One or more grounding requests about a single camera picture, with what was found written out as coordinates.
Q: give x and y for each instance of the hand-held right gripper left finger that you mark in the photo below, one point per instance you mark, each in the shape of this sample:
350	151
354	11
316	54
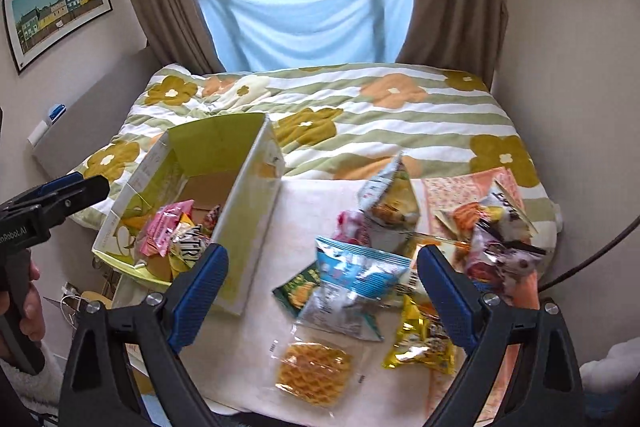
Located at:
200	292

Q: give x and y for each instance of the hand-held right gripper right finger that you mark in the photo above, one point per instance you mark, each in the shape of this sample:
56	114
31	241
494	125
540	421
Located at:
442	287

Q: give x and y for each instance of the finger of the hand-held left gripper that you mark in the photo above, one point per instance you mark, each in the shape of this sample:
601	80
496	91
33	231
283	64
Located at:
62	183
80	199

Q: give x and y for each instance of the yellow snack packet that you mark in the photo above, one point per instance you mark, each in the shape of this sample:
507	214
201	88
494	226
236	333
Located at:
420	342

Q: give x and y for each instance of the brown purple snack bag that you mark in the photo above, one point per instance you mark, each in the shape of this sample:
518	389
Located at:
495	257

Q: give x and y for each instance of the cream orange snack bag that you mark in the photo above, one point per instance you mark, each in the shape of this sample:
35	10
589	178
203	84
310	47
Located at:
467	217

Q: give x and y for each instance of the cardboard box with green inside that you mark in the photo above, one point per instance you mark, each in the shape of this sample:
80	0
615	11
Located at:
250	217

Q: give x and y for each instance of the blue white snack bag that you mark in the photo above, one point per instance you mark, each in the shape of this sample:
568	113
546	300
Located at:
350	277

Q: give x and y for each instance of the grey white potato chips bag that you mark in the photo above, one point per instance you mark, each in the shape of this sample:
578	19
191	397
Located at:
387	207

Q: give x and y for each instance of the green snack packet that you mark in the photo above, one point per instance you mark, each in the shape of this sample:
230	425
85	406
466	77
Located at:
297	289

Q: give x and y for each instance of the white packet with dark print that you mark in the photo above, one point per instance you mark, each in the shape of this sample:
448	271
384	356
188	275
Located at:
512	204

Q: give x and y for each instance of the small pink snack bag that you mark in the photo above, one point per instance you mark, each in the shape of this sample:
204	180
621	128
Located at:
347	227

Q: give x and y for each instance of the clear waffle packet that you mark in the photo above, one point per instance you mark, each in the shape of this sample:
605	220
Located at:
312	372

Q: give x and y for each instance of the person's left hand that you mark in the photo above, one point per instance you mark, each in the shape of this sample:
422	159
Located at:
34	317

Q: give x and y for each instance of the yellow black packet in box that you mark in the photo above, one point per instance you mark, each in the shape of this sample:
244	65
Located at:
192	244

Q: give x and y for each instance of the small blue white object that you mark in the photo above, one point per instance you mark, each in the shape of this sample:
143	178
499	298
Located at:
54	113

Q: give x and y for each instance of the pink snack packet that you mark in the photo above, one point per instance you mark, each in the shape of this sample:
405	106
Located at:
157	229

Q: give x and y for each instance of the grey bedside board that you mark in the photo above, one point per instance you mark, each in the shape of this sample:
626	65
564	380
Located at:
100	107

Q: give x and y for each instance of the yellow object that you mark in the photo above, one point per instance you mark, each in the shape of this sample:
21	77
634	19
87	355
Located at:
95	299

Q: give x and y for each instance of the white fluffy cloth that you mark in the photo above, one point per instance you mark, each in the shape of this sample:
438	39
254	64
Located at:
610	367

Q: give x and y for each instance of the floral striped blanket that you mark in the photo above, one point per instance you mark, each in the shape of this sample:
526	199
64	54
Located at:
350	122

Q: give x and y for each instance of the light blue cloth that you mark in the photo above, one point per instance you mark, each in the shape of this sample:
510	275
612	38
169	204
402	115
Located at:
300	17

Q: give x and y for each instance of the white wall socket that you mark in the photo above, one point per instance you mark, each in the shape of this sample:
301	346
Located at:
37	134

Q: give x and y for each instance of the framed wall picture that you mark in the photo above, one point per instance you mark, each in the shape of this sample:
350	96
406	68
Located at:
55	7

